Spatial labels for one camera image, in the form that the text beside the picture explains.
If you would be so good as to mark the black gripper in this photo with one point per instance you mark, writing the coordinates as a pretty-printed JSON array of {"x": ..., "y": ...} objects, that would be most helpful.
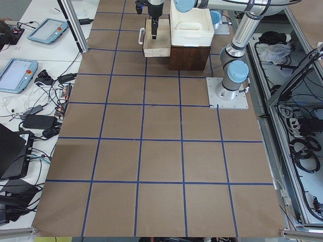
[{"x": 154, "y": 11}]

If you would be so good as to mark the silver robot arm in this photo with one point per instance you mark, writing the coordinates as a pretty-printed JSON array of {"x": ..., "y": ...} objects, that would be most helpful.
[{"x": 235, "y": 70}]

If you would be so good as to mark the wooden drawer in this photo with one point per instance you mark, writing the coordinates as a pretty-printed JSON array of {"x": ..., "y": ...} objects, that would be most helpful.
[{"x": 161, "y": 46}]

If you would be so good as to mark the white plastic tray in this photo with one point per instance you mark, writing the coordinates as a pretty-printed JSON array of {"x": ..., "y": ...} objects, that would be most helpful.
[{"x": 191, "y": 29}]

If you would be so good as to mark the dark brown wooden cabinet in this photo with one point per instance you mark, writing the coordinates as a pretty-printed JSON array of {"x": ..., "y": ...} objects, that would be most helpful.
[{"x": 188, "y": 58}]

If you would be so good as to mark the blue teach pendant far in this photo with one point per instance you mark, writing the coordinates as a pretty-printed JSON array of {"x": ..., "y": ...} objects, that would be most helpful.
[{"x": 48, "y": 31}]

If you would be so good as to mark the blue teach pendant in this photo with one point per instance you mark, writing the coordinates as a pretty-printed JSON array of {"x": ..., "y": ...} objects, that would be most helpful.
[
  {"x": 48, "y": 31},
  {"x": 17, "y": 74}
]

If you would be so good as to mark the blue teach pendant near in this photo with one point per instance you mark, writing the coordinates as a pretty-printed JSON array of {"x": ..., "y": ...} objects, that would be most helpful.
[{"x": 17, "y": 74}]

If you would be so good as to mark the black power brick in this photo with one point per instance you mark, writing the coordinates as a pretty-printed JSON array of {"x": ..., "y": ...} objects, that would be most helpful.
[{"x": 39, "y": 122}]

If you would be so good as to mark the black laptop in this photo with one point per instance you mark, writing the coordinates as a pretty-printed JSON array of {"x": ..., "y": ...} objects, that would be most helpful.
[{"x": 15, "y": 150}]

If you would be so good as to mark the white drawer handle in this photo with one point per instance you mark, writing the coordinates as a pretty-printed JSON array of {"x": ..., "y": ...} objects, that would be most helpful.
[{"x": 141, "y": 36}]

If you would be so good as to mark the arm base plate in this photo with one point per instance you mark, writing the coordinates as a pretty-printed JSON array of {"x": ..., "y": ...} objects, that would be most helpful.
[
  {"x": 221, "y": 26},
  {"x": 221, "y": 98}
]

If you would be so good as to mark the aluminium frame post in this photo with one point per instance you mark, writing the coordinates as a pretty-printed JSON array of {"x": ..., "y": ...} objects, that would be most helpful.
[{"x": 69, "y": 13}]

